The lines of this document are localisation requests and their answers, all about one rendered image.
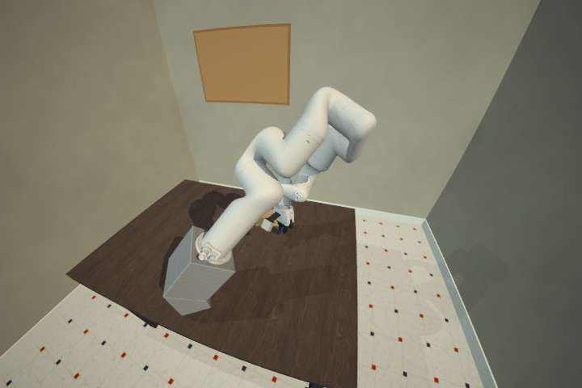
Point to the tan mat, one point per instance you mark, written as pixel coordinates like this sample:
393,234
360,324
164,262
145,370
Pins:
266,215

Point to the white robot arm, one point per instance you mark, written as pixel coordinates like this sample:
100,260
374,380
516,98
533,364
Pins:
308,142

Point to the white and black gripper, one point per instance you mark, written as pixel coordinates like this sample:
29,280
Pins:
284,219

